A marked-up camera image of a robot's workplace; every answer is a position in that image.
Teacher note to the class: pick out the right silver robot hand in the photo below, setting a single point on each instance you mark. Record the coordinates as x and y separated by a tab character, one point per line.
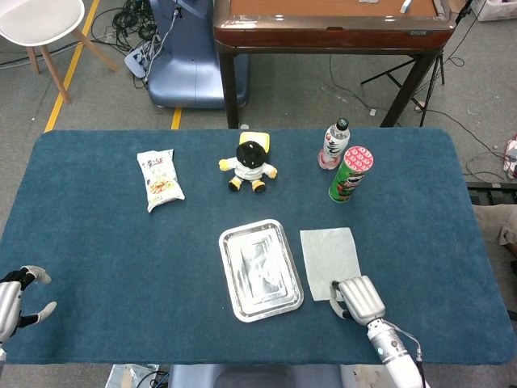
361	301

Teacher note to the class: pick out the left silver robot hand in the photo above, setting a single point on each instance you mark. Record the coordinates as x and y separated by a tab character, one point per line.
9	303

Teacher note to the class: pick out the white paper napkin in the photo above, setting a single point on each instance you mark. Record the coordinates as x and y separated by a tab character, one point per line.
329	258

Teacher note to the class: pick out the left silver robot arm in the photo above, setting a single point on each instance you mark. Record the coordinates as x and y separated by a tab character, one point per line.
1	355

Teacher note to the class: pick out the blue robot base machine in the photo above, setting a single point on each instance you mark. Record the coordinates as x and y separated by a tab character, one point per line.
190	72

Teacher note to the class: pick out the silver metal tray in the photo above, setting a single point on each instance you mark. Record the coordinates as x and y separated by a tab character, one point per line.
258	271

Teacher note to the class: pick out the blue table cloth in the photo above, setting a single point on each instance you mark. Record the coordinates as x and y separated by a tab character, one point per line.
101	250

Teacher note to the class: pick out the green Pringles can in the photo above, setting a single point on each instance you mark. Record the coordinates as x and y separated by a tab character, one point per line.
347	182

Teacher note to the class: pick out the grey blue robot torso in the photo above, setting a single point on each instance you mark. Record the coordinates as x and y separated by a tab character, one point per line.
250	378

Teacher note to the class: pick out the clear plastic bag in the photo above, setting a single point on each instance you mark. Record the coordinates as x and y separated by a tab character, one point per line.
125	376

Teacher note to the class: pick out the person leg beige trousers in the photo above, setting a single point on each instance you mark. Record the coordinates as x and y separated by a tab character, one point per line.
494	224

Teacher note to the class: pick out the clear drink bottle pink label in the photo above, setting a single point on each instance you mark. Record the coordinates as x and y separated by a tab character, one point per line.
333	145

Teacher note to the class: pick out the black plush toy white coat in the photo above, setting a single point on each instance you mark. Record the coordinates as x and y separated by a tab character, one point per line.
250	169

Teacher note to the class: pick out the white snack bag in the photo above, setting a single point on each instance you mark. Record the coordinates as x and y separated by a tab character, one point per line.
159	182

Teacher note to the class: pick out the pink white bag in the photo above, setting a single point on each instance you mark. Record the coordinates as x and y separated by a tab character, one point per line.
512	157

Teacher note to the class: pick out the brown mahjong table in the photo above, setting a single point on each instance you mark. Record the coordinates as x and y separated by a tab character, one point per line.
323	38

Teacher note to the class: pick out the white power strip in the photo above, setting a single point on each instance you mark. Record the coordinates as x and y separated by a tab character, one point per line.
135	60

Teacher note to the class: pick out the white chair wooden legs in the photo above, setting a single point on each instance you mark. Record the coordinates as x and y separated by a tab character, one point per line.
36	20

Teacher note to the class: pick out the white box with items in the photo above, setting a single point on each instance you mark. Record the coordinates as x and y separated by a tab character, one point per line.
497	9

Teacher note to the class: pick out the black slotted floor rail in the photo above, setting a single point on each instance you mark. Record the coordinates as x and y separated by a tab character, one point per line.
490	192

